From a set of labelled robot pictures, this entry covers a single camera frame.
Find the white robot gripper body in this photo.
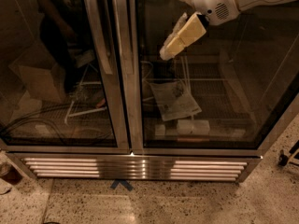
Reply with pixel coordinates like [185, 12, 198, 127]
[192, 0, 240, 26]

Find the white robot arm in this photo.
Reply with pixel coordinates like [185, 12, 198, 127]
[160, 0, 297, 61]

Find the paper manual inside fridge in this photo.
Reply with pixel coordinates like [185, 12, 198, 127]
[149, 80, 202, 121]

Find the small white block inside fridge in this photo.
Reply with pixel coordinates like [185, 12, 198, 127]
[155, 124, 165, 136]

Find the stainless glass door refrigerator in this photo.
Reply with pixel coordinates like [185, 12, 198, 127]
[0, 0, 299, 182]

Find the black caster wheel cart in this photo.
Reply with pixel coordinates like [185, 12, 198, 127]
[278, 140, 299, 166]

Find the blue tape floor marker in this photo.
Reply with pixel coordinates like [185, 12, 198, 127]
[110, 179, 134, 191]

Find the brown object at left edge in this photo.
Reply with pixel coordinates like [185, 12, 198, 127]
[0, 162, 22, 185]

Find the left fridge door handle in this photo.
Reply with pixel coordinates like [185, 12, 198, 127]
[84, 0, 113, 75]

